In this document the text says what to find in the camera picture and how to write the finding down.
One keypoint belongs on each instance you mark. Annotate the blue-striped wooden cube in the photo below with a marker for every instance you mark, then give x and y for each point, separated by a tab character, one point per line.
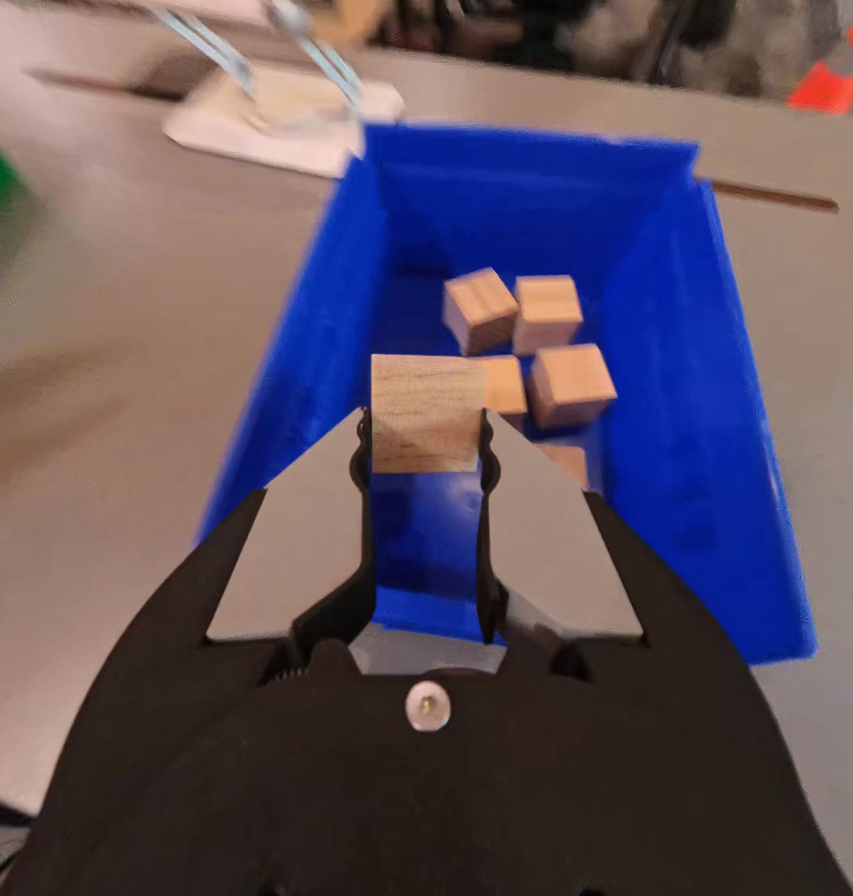
479	308
547	311
426	413
573	385
566	462
507	385

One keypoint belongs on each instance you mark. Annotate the blue plastic bin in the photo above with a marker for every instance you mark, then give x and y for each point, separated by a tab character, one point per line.
503	210

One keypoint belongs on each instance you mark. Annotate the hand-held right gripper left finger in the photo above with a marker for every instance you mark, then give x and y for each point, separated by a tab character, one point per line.
293	553

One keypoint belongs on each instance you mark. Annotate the red orange object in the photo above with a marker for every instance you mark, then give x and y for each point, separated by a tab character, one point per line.
832	84

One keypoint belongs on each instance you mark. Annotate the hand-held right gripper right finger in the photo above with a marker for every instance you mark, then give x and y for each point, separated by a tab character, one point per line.
559	553

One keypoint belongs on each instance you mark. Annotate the white stand base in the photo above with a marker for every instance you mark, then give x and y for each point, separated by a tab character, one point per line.
279	133

